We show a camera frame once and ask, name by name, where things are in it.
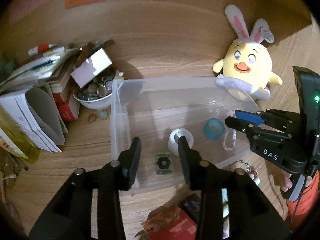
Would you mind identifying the right hand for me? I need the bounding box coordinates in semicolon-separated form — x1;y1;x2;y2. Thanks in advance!
279;171;293;192

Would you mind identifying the clear plastic storage bin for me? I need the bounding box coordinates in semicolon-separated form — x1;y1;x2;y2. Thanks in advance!
111;77;259;191

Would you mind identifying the yellow chick bunny plush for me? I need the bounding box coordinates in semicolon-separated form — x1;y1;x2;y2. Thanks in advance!
213;4;283;100

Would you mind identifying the pink white braided bracelet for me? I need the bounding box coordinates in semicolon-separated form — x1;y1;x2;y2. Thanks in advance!
222;109;238;152

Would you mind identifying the purple black cosmetic bottle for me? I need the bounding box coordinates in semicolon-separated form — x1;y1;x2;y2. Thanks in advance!
180;193;201;223

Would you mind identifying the red book stack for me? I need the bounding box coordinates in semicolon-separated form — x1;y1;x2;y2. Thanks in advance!
47;61;80;122

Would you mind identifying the red paper envelope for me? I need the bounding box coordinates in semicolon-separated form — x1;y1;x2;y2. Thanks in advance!
141;205;197;240

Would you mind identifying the mint green tube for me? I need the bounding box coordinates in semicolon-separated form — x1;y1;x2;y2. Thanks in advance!
221;189;228;206

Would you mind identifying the white bowl of stones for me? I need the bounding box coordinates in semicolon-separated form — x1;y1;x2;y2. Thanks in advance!
73;67;124;110

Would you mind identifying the white paper boxes stack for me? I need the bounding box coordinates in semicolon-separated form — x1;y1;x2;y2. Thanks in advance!
1;85;68;152

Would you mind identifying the pale green long tube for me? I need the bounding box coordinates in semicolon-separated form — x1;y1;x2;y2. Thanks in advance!
222;203;229;220

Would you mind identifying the small white pink box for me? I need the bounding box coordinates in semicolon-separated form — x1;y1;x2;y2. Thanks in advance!
71;48;112;88

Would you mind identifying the small clear green packet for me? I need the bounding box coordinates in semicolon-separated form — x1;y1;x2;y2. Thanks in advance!
155;153;174;175

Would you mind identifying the red white marker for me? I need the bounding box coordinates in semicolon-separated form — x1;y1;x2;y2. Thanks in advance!
28;44;56;56

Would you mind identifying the yellow green spray bottle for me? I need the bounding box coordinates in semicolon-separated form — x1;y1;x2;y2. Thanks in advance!
1;107;39;164

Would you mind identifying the teal tape roll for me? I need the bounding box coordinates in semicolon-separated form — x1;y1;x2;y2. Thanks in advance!
203;118;225;140

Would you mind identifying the pink charm keychain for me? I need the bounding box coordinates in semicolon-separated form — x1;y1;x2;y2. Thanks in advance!
229;159;253;172

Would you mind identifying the white tape roll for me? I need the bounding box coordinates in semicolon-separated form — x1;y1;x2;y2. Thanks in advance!
167;128;194;157

